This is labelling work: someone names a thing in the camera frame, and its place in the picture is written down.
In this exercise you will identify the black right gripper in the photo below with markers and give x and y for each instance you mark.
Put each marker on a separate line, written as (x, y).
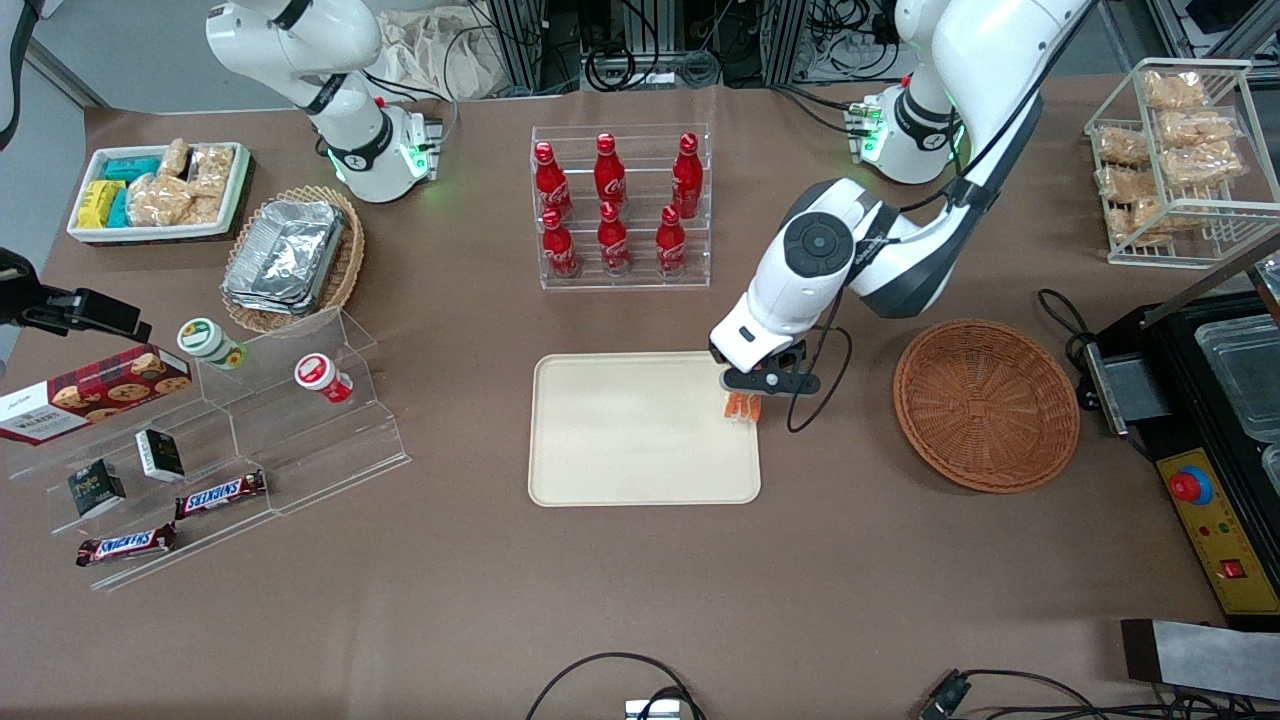
(62, 304)

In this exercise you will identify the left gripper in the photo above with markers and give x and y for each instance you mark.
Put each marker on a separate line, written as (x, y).
(715, 353)

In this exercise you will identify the triangular sandwich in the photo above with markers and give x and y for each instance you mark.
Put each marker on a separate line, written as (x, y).
(743, 408)

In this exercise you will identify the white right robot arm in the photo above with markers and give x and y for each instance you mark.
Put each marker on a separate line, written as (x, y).
(340, 90)

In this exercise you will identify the cream plastic tray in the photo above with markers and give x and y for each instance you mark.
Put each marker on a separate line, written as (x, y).
(630, 430)

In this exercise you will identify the brown round wicker basket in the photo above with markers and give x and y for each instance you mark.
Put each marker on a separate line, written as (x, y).
(985, 405)

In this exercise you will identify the light oval wicker basket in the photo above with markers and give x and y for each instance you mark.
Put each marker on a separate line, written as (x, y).
(350, 260)

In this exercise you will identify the red tartan Walkers cookie box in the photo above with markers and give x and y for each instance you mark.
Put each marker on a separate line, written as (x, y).
(90, 395)

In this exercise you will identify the yellow snack pack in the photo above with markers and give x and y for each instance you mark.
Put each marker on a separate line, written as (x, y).
(97, 203)

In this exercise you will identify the teal snack pack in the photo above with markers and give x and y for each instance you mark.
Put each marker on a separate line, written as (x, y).
(120, 208)
(130, 168)

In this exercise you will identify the red cola bottle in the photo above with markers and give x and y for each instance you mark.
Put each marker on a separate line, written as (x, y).
(550, 180)
(687, 180)
(609, 175)
(560, 250)
(613, 245)
(670, 245)

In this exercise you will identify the clear acrylic bottle rack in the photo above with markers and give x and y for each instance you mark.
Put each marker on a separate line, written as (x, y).
(640, 280)

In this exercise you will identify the green lidded yogurt cup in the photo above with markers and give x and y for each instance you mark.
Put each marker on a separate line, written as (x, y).
(205, 340)

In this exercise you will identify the clear bag rice crackers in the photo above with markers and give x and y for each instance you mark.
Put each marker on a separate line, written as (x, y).
(212, 170)
(1145, 218)
(176, 158)
(205, 210)
(1198, 128)
(160, 200)
(1205, 168)
(1122, 148)
(1175, 90)
(1118, 185)

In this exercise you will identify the small dark green box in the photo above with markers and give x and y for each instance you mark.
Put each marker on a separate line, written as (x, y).
(160, 455)
(96, 488)

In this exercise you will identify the aluminium foil container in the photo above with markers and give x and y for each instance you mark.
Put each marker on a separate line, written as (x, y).
(262, 305)
(290, 250)

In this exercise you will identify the clear acrylic stepped stand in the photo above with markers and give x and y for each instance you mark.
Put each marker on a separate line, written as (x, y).
(300, 450)
(210, 450)

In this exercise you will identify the white rectangular snack bin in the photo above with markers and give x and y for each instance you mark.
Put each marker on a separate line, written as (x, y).
(240, 175)

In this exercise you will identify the brown Snickers bar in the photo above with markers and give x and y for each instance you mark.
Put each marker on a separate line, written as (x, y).
(125, 545)
(222, 494)

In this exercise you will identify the grey base connector block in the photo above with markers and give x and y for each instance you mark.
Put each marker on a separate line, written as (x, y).
(865, 125)
(425, 145)

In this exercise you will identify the red lidded yogurt cup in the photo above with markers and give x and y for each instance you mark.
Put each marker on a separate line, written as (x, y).
(320, 375)

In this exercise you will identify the small silver device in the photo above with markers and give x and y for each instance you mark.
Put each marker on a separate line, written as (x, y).
(655, 711)

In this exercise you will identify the grey metal flap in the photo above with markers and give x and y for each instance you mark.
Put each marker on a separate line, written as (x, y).
(1135, 390)

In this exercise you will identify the cream cloth bag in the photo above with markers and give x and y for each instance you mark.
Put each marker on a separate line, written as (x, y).
(430, 50)

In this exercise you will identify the black machine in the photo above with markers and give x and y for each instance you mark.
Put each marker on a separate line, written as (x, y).
(1190, 420)

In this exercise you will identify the red emergency stop button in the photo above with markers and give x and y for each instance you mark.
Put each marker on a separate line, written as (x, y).
(1190, 486)

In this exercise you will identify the clear plastic container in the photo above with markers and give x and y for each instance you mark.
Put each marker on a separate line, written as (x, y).
(1272, 470)
(1245, 380)

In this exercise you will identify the yellow control panel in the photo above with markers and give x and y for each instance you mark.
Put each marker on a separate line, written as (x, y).
(1220, 530)

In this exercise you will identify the grey metal plate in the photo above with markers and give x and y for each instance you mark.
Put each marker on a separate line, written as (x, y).
(1210, 658)

